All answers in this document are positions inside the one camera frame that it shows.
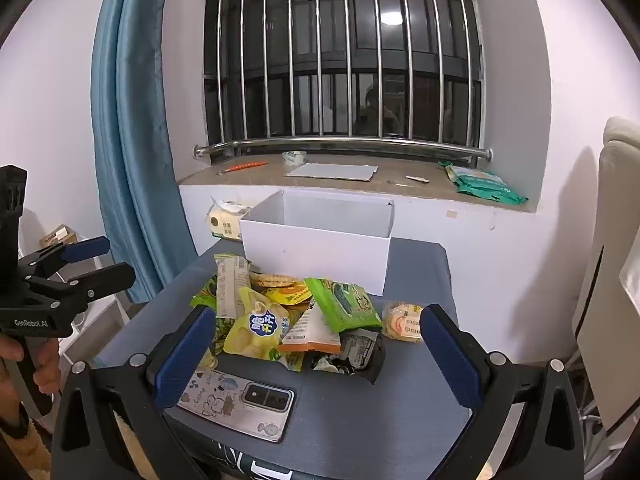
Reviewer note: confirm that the white cardboard box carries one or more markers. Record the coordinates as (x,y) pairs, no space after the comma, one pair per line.
(310,255)

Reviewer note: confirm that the pale green snack packet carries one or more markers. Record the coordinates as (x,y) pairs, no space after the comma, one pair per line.
(223,335)

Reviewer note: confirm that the steel window guard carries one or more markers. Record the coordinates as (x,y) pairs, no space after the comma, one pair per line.
(350,144)

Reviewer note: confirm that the orange utility knife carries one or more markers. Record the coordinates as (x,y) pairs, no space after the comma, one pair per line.
(245,166)

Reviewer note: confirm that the white chair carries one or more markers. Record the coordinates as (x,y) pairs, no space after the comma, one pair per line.
(610,260)

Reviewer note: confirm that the person's left forearm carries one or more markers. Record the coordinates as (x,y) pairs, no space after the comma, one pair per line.
(25,455)

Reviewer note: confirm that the yellow orange snack packet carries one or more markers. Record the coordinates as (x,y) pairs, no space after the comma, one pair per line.
(292,294)

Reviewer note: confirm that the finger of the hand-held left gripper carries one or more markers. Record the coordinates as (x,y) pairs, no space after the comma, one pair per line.
(107,277)
(90,249)

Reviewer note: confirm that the white low shelf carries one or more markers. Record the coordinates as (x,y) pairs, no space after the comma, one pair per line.
(100,320)

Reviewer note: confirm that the round cracker stack packet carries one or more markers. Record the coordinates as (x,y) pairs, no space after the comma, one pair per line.
(272,280)

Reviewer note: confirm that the green seaweed snack packet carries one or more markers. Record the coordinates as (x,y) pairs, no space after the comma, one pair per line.
(345,305)

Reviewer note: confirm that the grey cardboard sheet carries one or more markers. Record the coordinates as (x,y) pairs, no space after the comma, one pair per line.
(330,171)

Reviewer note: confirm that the small brown cardboard box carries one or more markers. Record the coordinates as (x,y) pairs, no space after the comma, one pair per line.
(57,235)

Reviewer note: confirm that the person's left hand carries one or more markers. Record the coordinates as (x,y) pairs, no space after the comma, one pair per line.
(47,365)

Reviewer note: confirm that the long beige green packet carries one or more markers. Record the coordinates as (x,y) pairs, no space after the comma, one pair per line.
(231,280)

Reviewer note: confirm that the small pink white stick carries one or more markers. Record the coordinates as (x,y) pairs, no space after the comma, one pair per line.
(416,179)

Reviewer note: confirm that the black snack packet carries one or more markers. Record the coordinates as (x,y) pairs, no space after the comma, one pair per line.
(360,355)

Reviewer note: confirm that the green wipes packet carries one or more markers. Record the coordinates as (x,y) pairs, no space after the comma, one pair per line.
(500,194)

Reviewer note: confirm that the pale wipes packet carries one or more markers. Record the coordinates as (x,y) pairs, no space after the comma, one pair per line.
(475,176)

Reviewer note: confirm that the small green snack packet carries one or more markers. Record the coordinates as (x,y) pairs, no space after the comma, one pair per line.
(292,360)

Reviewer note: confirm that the blue curtain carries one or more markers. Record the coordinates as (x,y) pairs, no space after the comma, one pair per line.
(130,135)

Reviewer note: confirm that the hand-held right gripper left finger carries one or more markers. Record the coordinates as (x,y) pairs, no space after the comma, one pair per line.
(187,355)

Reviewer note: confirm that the phone with cartoon case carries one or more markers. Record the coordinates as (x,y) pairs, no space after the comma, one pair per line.
(240,400)

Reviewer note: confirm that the tissue pack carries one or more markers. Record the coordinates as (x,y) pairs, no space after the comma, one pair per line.
(222,227)

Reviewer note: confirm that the bright green snack packet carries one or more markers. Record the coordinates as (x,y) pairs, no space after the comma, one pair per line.
(205,295)

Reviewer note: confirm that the stone windowsill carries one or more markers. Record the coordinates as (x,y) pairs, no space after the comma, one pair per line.
(250,180)

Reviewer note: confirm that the dark window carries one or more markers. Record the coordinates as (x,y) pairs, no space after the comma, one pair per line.
(277,35)

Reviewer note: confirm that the white orange snack packet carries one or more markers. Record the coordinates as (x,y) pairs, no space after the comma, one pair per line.
(312,332)

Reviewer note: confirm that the tape roll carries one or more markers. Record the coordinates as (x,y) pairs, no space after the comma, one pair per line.
(293,157)

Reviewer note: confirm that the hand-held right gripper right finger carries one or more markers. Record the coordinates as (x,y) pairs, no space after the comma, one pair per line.
(445,355)

